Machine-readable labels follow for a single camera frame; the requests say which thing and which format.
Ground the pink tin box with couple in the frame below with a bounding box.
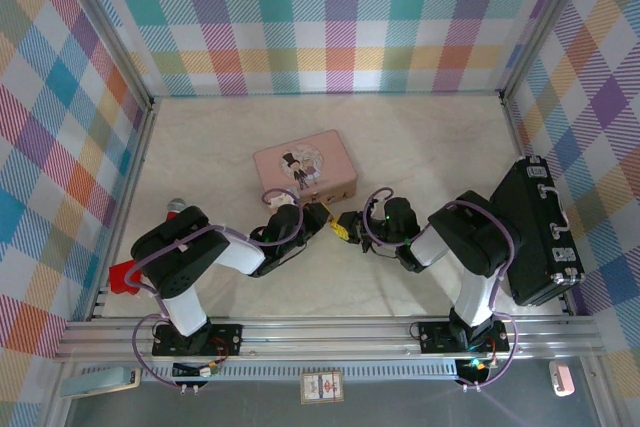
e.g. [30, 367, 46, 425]
[252, 129, 359, 206]

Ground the red toy microphone silver head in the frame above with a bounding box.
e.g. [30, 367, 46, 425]
[109, 196, 190, 294]

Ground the black hard carrying case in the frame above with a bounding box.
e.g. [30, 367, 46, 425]
[489, 156, 587, 307]

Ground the playing card box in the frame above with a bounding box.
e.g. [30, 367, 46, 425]
[299, 370, 346, 405]

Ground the right small controller board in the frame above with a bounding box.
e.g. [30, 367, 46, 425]
[457, 356, 494, 383]

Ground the small controller board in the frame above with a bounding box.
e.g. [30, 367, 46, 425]
[457, 356, 494, 383]
[172, 361, 221, 382]

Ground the left small controller board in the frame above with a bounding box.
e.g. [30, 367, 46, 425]
[172, 361, 221, 382]

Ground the pink white small device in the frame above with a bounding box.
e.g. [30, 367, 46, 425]
[548, 360, 576, 397]

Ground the teal foot pedal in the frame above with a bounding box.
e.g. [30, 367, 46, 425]
[59, 366, 142, 398]

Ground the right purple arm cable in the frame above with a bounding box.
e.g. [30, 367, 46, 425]
[363, 187, 524, 391]

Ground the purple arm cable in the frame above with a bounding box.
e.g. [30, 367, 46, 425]
[127, 188, 307, 389]
[363, 187, 524, 391]

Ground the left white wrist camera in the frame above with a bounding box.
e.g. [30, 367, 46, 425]
[267, 190, 297, 212]

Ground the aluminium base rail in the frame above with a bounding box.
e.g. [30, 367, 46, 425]
[54, 316, 606, 361]

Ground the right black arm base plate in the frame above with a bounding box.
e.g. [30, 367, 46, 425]
[418, 320, 511, 356]

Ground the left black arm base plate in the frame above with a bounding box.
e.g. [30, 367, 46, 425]
[151, 322, 245, 358]

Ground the grey slotted cable duct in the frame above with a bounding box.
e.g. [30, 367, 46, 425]
[142, 360, 459, 379]

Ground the left aluminium side rail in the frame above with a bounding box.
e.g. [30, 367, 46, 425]
[85, 96, 157, 322]

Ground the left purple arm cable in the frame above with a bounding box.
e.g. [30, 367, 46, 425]
[127, 188, 307, 389]

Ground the right aluminium frame post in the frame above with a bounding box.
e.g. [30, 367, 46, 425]
[499, 0, 599, 103]

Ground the aluminium frame post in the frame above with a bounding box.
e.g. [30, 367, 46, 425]
[57, 0, 156, 111]
[499, 0, 599, 103]

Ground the left aluminium frame post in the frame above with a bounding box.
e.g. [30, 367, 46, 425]
[57, 0, 156, 111]

